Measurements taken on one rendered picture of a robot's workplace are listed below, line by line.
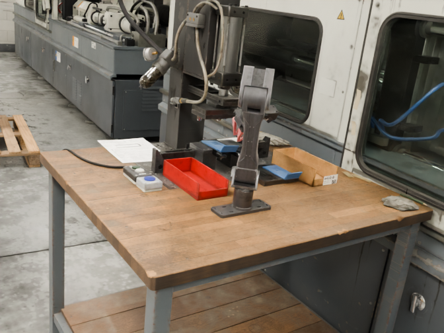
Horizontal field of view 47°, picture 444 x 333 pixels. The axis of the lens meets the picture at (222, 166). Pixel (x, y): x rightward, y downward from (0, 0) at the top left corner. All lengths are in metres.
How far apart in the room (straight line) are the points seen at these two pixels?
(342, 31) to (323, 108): 0.36
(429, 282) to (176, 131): 1.16
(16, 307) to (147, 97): 2.92
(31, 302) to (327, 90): 1.78
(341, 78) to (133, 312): 1.37
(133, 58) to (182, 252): 3.80
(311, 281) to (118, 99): 3.05
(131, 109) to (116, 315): 3.12
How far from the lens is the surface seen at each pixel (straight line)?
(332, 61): 2.40
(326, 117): 2.42
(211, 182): 1.80
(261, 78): 1.53
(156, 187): 1.72
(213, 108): 1.92
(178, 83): 2.12
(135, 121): 5.15
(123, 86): 5.04
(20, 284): 2.93
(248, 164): 1.57
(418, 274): 2.13
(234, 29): 1.89
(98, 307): 2.34
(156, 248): 1.37
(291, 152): 2.16
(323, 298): 2.57
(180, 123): 2.14
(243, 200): 1.60
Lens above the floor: 1.56
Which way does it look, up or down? 19 degrees down
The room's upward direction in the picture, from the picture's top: 6 degrees clockwise
